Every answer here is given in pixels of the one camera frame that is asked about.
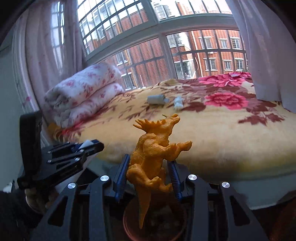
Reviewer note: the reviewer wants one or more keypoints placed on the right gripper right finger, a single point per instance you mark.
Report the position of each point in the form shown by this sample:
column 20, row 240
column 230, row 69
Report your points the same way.
column 215, row 211

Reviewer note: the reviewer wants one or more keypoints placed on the person's left hand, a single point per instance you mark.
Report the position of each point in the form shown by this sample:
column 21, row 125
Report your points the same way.
column 38, row 202

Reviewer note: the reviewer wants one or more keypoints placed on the white foam cylinder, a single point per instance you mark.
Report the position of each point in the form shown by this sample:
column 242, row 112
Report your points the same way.
column 87, row 143

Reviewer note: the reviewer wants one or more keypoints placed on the grey window frame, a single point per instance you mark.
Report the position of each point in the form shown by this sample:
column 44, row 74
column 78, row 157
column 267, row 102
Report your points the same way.
column 152, row 41

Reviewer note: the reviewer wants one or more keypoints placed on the orange dinosaur toy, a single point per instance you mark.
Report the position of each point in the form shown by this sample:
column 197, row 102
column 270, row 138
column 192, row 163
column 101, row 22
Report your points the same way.
column 145, row 170

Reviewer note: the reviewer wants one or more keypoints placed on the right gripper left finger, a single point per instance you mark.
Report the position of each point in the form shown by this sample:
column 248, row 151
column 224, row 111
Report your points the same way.
column 78, row 212

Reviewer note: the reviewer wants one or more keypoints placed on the dark round trash bin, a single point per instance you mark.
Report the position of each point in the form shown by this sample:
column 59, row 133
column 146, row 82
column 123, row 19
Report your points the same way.
column 163, row 221

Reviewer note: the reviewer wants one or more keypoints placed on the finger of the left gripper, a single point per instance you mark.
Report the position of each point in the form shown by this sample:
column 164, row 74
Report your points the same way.
column 79, row 157
column 70, row 148

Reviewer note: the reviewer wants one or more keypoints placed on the folded white floral quilt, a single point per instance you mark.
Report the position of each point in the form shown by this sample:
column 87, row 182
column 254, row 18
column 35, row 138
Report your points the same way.
column 83, row 94

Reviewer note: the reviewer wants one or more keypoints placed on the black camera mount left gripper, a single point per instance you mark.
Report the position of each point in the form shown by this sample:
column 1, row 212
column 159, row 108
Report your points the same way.
column 30, row 141

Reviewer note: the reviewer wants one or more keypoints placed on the sheer curtain left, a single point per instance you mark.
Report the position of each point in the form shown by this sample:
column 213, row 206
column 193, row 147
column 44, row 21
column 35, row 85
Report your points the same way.
column 47, row 48

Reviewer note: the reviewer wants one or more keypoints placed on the sheer white curtain right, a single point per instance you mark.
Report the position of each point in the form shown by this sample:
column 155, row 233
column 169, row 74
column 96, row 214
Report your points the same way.
column 270, row 51

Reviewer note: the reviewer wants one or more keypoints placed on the floral yellow plush blanket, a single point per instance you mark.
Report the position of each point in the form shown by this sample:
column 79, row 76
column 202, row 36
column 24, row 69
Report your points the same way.
column 233, row 133

